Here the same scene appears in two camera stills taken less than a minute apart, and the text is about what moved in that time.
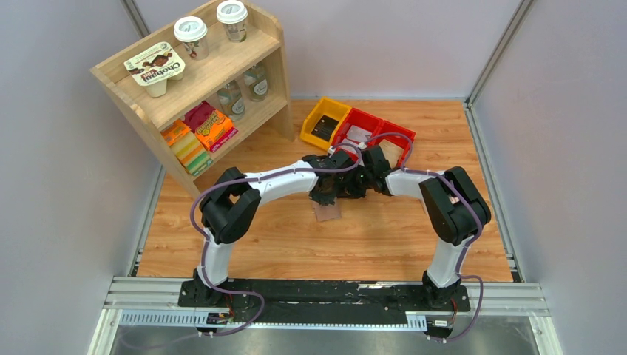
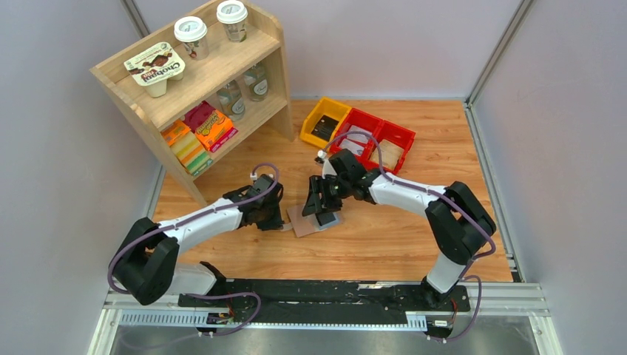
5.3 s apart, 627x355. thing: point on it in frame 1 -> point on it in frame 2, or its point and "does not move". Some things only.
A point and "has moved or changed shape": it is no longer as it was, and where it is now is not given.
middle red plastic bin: [358, 130] does not move
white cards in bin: [355, 134] does not move
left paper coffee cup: [191, 31] does not move
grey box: [324, 213] has moved or changed shape
